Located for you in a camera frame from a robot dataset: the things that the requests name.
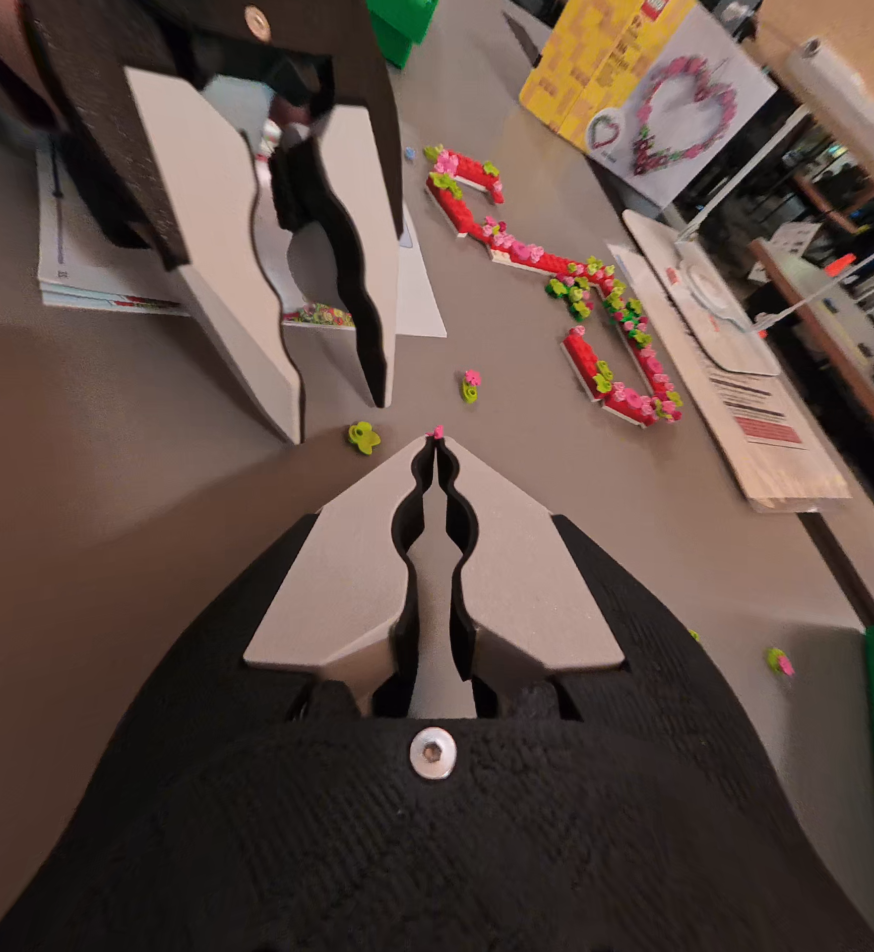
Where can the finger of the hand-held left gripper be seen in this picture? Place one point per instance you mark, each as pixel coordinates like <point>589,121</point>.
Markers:
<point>206,201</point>
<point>366,193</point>

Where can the yellow lego box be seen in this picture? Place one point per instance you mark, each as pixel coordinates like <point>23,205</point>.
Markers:
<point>578,67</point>

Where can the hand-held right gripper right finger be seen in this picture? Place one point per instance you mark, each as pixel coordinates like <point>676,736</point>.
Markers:
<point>534,587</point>

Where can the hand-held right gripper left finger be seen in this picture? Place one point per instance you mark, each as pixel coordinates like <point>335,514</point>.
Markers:
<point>333,580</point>

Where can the small lime lego flower piece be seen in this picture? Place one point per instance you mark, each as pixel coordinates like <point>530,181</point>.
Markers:
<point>779,660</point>

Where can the red lego heart frame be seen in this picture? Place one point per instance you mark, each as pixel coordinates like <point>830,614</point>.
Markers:
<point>453,210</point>

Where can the green plastic block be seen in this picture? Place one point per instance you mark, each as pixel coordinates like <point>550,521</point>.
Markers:
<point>400,30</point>

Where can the white paper roll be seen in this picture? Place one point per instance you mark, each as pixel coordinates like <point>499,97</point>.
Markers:
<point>809,71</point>

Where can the lego instruction booklet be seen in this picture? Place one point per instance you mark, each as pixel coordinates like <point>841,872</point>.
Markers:
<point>80,260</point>

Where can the laminated paper sheet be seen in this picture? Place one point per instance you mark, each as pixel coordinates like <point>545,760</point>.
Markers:
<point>779,461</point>

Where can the lime green lego leaf piece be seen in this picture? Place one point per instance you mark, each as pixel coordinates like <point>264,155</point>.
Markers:
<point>363,437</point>

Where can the lime and pink lego flower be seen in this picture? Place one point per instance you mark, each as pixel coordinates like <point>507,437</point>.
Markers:
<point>470,385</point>

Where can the clear plastic lid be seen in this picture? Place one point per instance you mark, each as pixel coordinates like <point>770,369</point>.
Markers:
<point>705,282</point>

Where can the small orange object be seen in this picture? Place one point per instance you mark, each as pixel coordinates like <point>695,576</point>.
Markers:
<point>842,264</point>

